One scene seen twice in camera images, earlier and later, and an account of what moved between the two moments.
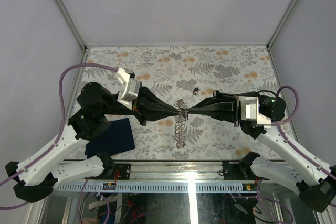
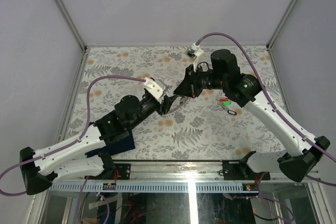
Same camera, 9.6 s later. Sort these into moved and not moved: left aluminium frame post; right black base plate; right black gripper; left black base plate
Moved: right black gripper
Not moved: left black base plate; left aluminium frame post; right black base plate
